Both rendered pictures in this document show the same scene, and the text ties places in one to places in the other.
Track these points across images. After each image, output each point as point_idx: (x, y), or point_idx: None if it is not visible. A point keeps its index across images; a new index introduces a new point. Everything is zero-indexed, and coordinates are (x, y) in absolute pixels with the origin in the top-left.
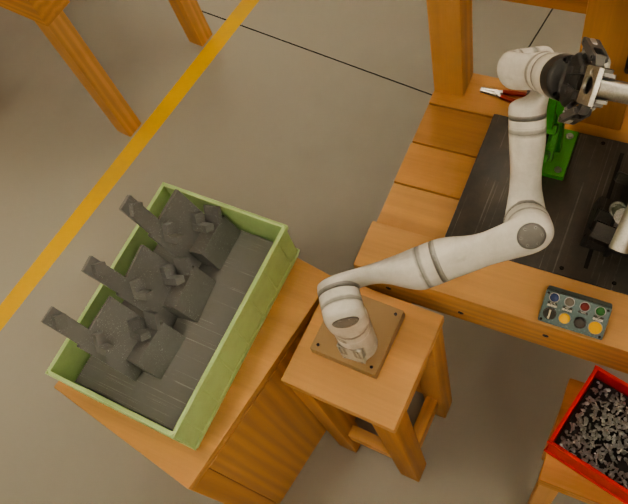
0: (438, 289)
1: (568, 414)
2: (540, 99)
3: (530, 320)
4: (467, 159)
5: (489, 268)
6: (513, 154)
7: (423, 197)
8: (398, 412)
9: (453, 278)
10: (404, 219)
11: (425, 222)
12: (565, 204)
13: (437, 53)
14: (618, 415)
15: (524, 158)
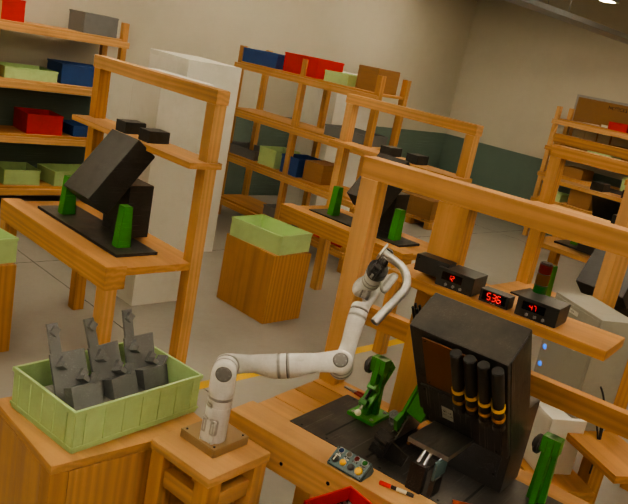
0: (275, 434)
1: (323, 495)
2: (367, 301)
3: (322, 462)
4: (322, 404)
5: (310, 438)
6: (346, 324)
7: (287, 406)
8: (217, 474)
9: (292, 372)
10: (271, 409)
11: (283, 414)
12: (368, 434)
13: (328, 347)
14: None
15: (350, 326)
